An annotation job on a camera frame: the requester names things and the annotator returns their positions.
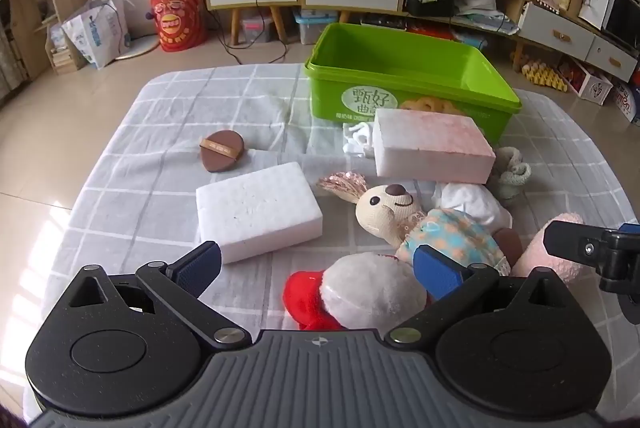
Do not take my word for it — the white paper bag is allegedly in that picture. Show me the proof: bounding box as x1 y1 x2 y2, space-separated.
62 0 132 70

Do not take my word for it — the white and red plush toy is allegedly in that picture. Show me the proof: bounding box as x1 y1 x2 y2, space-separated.
282 253 428 333

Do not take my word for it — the pinkish white sponge block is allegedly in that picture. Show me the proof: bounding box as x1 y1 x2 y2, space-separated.
373 108 497 185

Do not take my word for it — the white round floor base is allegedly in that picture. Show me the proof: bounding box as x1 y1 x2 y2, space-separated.
116 33 160 61

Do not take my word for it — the clear plastic storage box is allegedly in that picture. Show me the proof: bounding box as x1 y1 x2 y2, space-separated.
294 10 338 45
240 19 275 45

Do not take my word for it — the green plastic box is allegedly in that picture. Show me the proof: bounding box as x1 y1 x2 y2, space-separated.
304 23 522 146

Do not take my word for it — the grey checked blanket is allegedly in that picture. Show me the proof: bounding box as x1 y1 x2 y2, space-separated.
30 63 640 414

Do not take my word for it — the small white plastic clip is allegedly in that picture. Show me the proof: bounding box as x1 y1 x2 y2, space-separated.
343 120 377 158

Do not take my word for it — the red and white carton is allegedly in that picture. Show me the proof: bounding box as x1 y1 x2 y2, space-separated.
557 55 613 106

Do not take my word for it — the white microwave oven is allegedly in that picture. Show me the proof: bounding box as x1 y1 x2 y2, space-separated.
579 0 640 54

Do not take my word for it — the red printed bucket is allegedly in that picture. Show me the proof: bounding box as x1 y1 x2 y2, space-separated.
147 0 210 53

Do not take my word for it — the white cloth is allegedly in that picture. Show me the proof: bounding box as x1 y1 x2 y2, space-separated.
432 180 514 231

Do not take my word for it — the rabbit doll with floral dress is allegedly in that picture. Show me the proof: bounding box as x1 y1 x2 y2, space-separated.
317 170 525 281

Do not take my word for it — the brown powder puff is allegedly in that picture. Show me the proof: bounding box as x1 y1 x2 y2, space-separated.
198 130 246 173

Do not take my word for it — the grey knitted sock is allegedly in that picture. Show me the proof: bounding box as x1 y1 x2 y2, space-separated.
492 147 532 201

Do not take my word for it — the yellow egg tray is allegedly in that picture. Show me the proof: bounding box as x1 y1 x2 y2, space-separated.
521 62 568 93

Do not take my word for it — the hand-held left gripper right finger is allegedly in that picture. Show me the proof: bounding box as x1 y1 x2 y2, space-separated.
385 244 576 349

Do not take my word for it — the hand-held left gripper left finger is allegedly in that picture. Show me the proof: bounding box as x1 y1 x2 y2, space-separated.
62 242 253 351

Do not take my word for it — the pink plush toy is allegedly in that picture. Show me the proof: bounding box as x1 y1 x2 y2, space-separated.
510 213 596 286

